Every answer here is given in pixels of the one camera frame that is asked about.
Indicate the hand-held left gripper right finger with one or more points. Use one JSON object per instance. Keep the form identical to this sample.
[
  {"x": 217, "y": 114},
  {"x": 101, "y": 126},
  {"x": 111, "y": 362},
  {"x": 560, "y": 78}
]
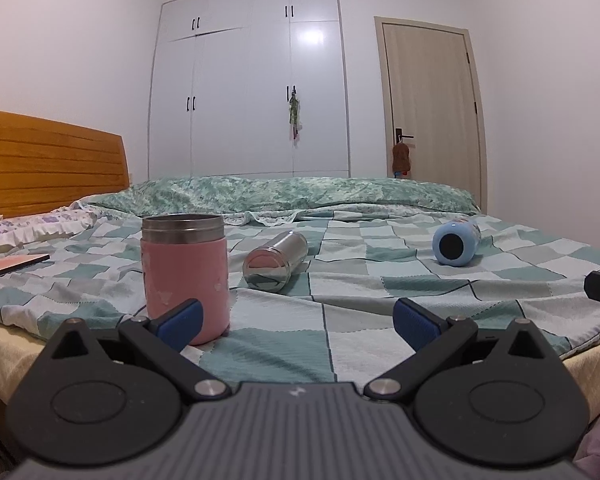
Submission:
[{"x": 411, "y": 321}]

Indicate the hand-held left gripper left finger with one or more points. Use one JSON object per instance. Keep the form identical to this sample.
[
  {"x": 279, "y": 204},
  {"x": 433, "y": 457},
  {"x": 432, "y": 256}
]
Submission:
[{"x": 182, "y": 324}]

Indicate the light blue cup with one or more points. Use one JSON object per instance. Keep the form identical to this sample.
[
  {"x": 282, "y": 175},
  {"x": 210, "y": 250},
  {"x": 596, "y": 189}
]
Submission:
[{"x": 455, "y": 242}]

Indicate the silver steel cup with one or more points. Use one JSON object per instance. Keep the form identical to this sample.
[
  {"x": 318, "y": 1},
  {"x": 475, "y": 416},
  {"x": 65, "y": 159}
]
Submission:
[{"x": 272, "y": 262}]

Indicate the pink steel cup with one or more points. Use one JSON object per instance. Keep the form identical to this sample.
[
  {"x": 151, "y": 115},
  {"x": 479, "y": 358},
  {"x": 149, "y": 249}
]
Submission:
[{"x": 185, "y": 280}]

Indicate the checkered teal blanket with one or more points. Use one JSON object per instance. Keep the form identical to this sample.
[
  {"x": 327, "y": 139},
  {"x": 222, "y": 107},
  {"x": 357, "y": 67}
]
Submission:
[{"x": 360, "y": 280}]

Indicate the green floral quilt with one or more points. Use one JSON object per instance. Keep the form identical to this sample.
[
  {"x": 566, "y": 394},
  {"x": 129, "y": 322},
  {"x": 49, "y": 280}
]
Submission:
[{"x": 280, "y": 195}]

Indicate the purple floral pillow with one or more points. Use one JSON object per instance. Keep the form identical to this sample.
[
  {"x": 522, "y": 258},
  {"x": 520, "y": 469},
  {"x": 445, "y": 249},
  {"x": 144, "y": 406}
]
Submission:
[{"x": 30, "y": 230}]

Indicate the cream mattress sheet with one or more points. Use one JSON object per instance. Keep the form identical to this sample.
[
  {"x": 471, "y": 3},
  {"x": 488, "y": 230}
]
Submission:
[{"x": 2, "y": 355}]

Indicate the pink flat notebook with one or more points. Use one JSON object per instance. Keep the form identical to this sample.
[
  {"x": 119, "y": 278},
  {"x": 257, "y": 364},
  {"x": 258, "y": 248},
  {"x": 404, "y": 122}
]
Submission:
[{"x": 10, "y": 264}]

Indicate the wooden headboard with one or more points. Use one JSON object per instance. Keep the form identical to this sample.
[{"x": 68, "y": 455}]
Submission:
[{"x": 45, "y": 165}]

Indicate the beige wooden door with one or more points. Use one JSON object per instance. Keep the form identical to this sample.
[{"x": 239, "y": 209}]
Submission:
[{"x": 430, "y": 105}]

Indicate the white wardrobe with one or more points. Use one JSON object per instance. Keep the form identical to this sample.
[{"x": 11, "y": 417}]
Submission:
[{"x": 240, "y": 95}]

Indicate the hanging green ornament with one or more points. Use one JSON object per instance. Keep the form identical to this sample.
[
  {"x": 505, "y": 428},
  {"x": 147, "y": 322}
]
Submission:
[{"x": 294, "y": 112}]

